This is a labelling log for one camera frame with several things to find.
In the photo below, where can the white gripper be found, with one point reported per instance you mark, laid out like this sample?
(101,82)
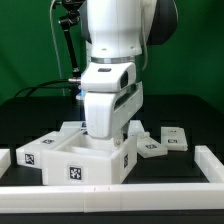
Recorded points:
(117,107)

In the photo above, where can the white cabinet door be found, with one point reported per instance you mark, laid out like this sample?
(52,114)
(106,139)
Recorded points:
(147,147)
(173,138)

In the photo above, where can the white cabinet body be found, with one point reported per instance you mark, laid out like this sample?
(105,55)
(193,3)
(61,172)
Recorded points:
(86,161)

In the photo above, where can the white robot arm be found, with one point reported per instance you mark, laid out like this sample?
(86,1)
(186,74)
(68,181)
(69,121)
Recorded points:
(120,31)

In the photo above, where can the white cabinet top block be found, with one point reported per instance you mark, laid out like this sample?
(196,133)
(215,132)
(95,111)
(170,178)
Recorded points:
(30,154)

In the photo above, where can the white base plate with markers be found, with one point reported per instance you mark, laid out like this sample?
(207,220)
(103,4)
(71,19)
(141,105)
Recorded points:
(102,130)

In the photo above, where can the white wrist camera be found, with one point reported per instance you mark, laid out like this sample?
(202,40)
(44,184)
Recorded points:
(108,78)

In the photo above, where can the white U-shaped obstacle frame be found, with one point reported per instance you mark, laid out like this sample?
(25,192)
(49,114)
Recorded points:
(125,197)

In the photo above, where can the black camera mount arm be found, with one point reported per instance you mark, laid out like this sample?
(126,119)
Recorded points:
(70,19)

